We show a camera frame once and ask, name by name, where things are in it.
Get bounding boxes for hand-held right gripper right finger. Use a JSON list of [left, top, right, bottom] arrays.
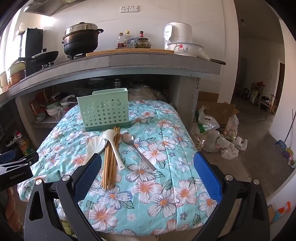
[[193, 152, 278, 241]]

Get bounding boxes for person's left hand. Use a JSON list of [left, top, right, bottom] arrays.
[[5, 187, 23, 232]]

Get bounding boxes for clear plastic bag with food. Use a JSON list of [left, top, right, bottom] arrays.
[[128, 86, 167, 102]]

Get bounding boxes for blue dustpan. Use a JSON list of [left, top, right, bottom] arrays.
[[275, 140, 287, 153]]

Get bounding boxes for orange and blue toy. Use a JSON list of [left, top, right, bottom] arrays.
[[268, 202, 292, 224]]

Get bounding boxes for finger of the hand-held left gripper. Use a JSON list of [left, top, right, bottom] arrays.
[[16, 152, 39, 165], [0, 150, 16, 164]]

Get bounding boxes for glass jar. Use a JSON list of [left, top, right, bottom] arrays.
[[134, 37, 152, 49]]

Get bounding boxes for white shell-shaped spoon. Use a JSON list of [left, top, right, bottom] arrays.
[[82, 136, 109, 166]]

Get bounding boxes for cooking oil bottle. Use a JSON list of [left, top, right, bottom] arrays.
[[14, 131, 29, 154]]

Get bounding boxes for grey concrete kitchen counter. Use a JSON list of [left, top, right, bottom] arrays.
[[0, 50, 222, 149]]

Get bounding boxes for stack of bowls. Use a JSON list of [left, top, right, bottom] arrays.
[[45, 93, 77, 116]]

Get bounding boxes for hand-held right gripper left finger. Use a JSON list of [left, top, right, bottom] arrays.
[[23, 152, 103, 241]]

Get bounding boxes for steel range hood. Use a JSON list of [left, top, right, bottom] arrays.
[[23, 0, 70, 16]]

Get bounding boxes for white kitchen appliance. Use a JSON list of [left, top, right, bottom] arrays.
[[163, 22, 193, 49]]

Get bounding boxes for wooden cutting board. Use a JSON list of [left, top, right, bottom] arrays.
[[86, 48, 175, 57]]

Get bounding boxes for white plastic soup spoon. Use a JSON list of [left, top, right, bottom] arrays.
[[102, 129, 126, 171]]

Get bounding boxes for cardboard box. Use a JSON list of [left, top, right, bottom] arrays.
[[196, 91, 240, 135]]

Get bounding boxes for black wok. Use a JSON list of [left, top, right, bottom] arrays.
[[18, 50, 59, 64]]

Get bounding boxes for orange pot with lid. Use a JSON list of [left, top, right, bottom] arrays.
[[8, 60, 26, 85]]

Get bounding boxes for gas stove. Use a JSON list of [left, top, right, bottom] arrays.
[[25, 54, 77, 75]]

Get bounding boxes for crumpled white plastic bag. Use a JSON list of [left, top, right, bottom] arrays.
[[201, 130, 238, 159]]

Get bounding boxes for pale cup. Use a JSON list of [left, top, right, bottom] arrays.
[[0, 71, 7, 93]]

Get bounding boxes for green star-cutout utensil holder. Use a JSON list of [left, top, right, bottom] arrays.
[[77, 88, 132, 132]]

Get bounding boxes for broom sticks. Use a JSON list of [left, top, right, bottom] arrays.
[[283, 110, 296, 149]]

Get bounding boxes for white floral enamel basin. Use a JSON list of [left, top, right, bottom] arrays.
[[167, 42, 204, 57]]

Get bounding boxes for black pot with steel lid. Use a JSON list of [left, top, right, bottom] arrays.
[[61, 22, 104, 56]]

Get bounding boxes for metal spoon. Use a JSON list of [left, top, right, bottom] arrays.
[[122, 133, 156, 171]]

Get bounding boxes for floral teal quilted blanket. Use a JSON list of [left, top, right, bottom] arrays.
[[17, 100, 222, 237]]

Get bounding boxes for wooden stool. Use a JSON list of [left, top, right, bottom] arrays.
[[258, 94, 275, 114]]

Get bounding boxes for bundle of wooden chopsticks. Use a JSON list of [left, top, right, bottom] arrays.
[[101, 126, 121, 191]]

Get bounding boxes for brown door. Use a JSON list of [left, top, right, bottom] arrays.
[[276, 62, 286, 102]]

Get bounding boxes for black box appliance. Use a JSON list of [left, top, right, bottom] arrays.
[[20, 28, 43, 77]]

